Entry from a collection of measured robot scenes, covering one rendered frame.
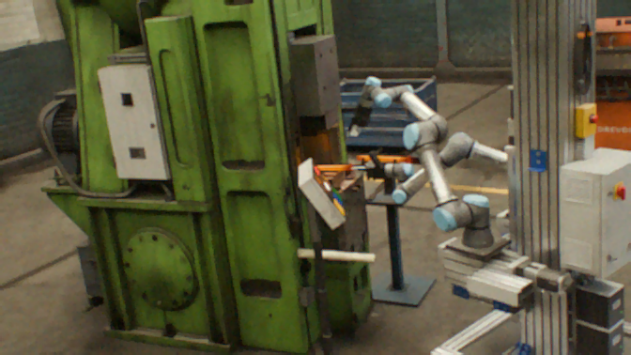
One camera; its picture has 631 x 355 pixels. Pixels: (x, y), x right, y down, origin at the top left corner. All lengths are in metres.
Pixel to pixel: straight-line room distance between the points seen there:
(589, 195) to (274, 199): 1.63
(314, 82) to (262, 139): 0.42
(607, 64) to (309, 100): 3.59
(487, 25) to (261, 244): 8.09
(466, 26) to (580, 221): 8.71
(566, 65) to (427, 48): 8.98
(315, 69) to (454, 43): 8.12
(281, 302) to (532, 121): 1.78
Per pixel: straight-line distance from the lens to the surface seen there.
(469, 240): 3.50
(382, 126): 7.95
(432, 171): 3.43
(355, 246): 4.35
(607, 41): 7.09
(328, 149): 4.47
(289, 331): 4.29
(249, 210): 4.13
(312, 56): 3.93
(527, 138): 3.39
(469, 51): 11.87
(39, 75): 9.97
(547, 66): 3.28
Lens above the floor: 2.23
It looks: 17 degrees down
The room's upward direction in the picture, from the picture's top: 7 degrees counter-clockwise
